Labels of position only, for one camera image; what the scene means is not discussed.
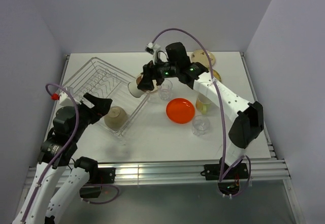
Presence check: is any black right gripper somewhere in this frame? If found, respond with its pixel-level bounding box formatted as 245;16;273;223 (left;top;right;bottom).
138;55;179;90

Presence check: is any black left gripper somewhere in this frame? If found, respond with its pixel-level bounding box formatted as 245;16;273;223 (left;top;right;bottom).
71;92;112;141

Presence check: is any steel cup brown band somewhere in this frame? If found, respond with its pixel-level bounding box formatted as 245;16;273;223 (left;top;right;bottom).
128;76;146;98

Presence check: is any beige floral ceramic bowl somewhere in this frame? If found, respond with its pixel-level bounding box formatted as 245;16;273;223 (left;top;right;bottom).
104;106;128;131

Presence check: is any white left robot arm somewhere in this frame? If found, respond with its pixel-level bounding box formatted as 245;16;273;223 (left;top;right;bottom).
13;93;113;223

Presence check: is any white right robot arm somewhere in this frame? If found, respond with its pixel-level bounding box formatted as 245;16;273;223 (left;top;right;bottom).
128;42;264;178

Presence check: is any beige plate green spot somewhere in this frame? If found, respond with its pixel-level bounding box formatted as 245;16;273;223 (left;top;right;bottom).
136;73;158;93

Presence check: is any beige patterned plate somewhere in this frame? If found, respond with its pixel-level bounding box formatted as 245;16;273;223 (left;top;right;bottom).
190;49;216;67

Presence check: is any orange plastic plate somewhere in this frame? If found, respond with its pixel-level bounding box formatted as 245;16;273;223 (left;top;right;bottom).
166;98;195;124

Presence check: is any yellow ceramic mug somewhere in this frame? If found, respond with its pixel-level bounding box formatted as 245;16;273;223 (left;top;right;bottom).
196;93;213;115

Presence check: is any woven bamboo tray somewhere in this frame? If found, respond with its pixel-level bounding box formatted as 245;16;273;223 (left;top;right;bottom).
213;70;222;82

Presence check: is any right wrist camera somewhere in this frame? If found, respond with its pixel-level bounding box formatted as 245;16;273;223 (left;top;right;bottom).
145;42;160;55

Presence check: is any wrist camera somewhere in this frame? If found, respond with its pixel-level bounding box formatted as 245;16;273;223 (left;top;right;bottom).
51;87;74;107
145;42;160;55

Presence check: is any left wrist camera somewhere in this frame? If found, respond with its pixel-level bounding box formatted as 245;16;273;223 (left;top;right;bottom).
51;87;74;107

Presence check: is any wire dish rack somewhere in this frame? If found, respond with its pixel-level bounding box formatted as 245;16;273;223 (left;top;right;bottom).
62;57;150;138

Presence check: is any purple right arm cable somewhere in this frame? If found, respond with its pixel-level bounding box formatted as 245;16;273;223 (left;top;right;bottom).
152;28;252;199

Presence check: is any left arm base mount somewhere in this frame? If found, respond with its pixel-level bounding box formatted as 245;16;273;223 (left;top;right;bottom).
79;167;120;205

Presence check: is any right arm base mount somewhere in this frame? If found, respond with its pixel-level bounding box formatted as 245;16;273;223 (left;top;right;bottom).
200;163;250;195

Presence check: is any aluminium rail frame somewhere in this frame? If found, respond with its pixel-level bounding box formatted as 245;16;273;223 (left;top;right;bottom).
24;53;291;189

